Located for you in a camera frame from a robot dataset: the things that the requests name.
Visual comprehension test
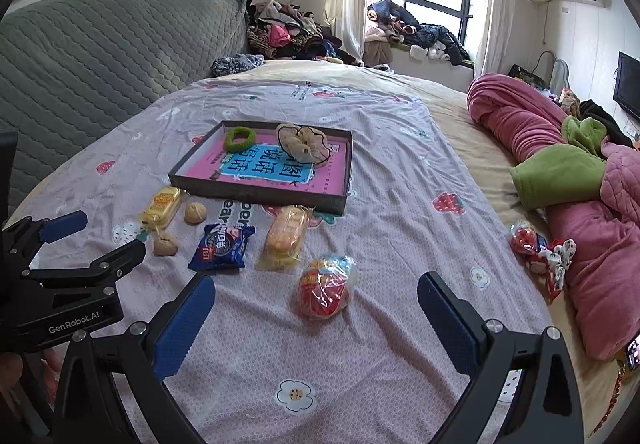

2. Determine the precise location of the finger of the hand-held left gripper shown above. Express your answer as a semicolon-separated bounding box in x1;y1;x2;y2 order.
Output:
0;210;89;271
20;239;147;291

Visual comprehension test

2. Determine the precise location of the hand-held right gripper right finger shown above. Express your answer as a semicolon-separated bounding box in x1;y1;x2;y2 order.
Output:
416;271;586;444

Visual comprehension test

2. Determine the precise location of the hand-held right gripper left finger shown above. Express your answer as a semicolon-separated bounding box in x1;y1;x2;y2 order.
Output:
52;271;217;444

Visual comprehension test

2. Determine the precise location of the walnut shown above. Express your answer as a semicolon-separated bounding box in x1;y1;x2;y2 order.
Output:
152;231;179;257
184;202;208;226

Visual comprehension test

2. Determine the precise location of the yellow snack packet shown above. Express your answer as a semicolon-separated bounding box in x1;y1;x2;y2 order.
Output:
137;186;183;232

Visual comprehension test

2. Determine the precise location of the blue cookie packet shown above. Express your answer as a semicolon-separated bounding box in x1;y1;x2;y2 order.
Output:
188;223;256;272

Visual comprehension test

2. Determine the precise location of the red snack packet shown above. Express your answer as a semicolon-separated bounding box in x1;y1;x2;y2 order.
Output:
296;254;357;321

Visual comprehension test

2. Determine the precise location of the dark cardboard box tray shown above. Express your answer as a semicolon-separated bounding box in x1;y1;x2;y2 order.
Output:
167;120;354;217

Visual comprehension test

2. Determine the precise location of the person's left hand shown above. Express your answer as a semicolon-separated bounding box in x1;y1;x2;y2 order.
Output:
0;346;67;412

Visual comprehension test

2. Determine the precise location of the purple strawberry printed blanket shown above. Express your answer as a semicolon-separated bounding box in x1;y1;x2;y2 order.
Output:
10;76;556;444

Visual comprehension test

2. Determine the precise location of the red and white candy packet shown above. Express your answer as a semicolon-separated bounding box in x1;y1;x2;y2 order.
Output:
509;219;551;275

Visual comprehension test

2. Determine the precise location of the pink book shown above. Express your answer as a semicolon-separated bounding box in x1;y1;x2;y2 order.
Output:
177;126;350;197

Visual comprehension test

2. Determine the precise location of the white spotted hair bow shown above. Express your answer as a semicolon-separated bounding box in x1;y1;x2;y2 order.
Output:
542;238;577;302

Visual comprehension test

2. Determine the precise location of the long orange cracker packet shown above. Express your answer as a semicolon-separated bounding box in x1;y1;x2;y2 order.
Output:
256;205;311;272

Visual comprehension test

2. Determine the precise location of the green fluffy hair scrunchie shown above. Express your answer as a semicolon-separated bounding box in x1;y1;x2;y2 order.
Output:
223;126;257;151

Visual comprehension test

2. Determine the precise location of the grey quilted headboard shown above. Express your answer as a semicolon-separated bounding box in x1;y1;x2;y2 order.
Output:
0;0;251;219

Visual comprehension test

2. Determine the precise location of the beige bed sheet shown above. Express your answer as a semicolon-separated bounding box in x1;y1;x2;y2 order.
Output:
250;58;640;444

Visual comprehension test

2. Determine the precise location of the green fleece garment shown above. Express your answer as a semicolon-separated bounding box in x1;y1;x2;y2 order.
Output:
510;116;608;211

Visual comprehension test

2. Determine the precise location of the pink quilt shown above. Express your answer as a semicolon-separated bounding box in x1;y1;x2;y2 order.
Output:
467;72;640;362

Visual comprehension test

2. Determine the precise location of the beige plush toy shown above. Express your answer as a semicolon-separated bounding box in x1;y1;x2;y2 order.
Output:
276;122;331;168

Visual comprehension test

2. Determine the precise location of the dark floral cloth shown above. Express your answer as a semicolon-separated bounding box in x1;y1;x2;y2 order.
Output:
210;54;266;78

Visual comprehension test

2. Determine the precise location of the window seat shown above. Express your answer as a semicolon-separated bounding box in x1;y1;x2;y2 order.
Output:
362;41;476;92

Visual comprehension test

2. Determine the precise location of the black garment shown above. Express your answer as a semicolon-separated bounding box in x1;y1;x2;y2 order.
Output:
577;100;636;147

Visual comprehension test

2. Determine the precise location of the black bag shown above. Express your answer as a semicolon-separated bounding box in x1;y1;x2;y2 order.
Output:
507;64;546;84

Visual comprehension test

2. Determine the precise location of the pile of mixed clothes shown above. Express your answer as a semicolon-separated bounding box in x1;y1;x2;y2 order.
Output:
245;0;361;67

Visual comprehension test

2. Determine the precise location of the clothes heap on window seat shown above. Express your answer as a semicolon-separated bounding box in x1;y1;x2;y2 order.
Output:
365;0;471;67

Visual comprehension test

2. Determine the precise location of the black television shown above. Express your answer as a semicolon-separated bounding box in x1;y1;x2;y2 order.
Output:
612;51;640;119

